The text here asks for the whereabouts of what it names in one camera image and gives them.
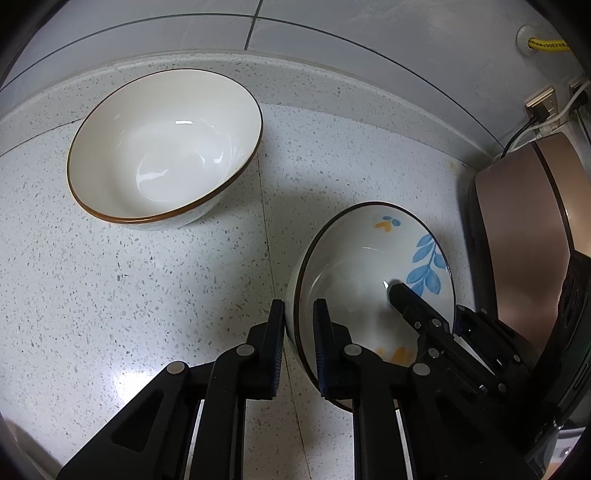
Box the green bowl blue leaves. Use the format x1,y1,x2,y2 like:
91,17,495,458
286,201,456,383

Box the rose gold rice cooker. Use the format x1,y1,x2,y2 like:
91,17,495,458
467,132,590,419

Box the white bowl brown rim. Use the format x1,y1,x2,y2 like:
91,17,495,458
66,69,263,230

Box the white power cable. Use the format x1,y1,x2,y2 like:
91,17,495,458
491,80,591,163

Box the wall power socket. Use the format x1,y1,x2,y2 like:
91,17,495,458
524,86,559,123

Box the yellow gas hose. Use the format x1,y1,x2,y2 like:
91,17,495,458
516,23,574,59

